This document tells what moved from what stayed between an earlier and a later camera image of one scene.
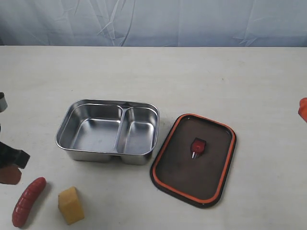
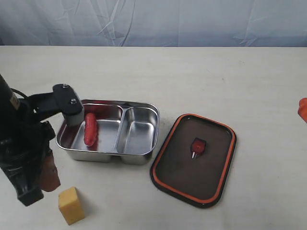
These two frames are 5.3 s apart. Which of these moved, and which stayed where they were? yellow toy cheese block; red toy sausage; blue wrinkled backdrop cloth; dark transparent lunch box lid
Moved: red toy sausage
Stayed: yellow toy cheese block; blue wrinkled backdrop cloth; dark transparent lunch box lid
